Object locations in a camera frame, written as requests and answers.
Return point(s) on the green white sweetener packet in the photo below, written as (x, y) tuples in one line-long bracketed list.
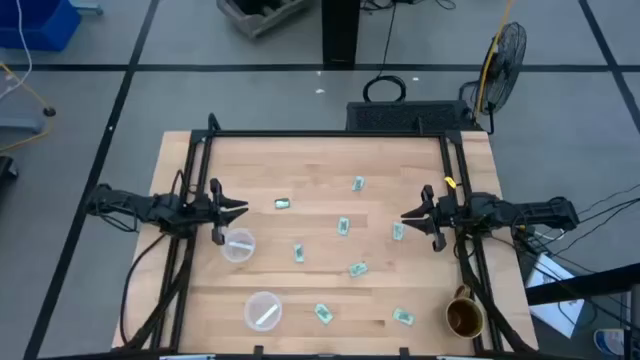
[(323, 313), (398, 230), (343, 225), (403, 316), (299, 253), (282, 203), (358, 269), (358, 183)]

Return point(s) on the grey moulded foam tray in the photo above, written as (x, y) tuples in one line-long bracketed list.
[(250, 22)]

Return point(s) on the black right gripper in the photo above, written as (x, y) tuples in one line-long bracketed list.
[(440, 212)]

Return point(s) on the clear plastic bowl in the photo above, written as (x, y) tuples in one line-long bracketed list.
[(252, 302), (230, 255)]

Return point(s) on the blue and white object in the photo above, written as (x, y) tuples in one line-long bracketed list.
[(607, 342)]

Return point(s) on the black metal beam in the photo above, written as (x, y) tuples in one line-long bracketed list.
[(585, 285)]

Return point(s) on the black aluminium table frame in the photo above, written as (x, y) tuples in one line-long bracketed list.
[(325, 133)]

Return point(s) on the brown ceramic mug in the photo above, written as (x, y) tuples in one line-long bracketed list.
[(465, 320)]

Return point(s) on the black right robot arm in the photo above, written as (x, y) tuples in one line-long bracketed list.
[(530, 212)]

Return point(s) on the blue plastic bin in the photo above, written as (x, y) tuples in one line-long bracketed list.
[(40, 27)]

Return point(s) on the yellow tag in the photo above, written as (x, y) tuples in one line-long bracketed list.
[(450, 182)]

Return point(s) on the white paper box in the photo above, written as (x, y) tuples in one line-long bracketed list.
[(555, 310)]

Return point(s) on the black perforated metal box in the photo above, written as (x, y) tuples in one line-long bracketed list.
[(407, 117)]

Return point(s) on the black square pillar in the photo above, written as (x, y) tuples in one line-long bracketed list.
[(340, 30)]

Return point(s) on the black floor object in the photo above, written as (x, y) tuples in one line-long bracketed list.
[(6, 167)]

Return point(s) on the black floor fan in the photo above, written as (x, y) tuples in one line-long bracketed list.
[(502, 70)]

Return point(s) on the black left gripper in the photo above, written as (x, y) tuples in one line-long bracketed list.
[(216, 210)]

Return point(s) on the grey flat base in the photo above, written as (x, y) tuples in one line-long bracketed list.
[(20, 125)]

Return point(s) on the small black round puck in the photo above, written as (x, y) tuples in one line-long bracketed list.
[(49, 111)]

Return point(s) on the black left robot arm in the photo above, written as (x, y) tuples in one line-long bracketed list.
[(150, 207)]

